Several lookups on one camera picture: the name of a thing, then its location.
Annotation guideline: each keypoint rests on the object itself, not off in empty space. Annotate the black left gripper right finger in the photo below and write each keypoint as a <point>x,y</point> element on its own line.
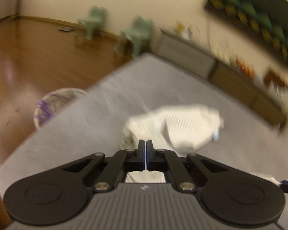
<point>227,194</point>

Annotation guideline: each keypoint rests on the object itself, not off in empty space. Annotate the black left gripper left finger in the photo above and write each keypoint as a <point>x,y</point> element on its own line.
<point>59,194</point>

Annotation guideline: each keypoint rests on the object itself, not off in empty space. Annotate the cream white sweater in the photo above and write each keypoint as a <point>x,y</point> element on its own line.
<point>181,129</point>

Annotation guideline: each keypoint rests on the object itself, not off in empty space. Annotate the white woven laundry basket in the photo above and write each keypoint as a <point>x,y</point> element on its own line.
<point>51,104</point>

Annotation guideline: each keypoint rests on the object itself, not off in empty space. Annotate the long grey brown sideboard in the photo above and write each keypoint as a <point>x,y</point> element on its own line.
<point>203,63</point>

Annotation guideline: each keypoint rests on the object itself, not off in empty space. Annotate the green plastic chair far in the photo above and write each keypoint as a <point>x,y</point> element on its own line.
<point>94,22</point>

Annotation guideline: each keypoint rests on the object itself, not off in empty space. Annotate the green plastic chair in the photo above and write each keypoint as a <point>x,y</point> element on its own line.
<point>94,22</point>
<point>139,34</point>

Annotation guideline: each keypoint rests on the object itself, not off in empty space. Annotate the green plastic chair near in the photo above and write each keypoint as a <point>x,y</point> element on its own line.
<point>139,34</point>

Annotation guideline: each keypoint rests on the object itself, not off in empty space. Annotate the dark framed wall painting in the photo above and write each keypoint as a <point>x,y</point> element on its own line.
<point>265,21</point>

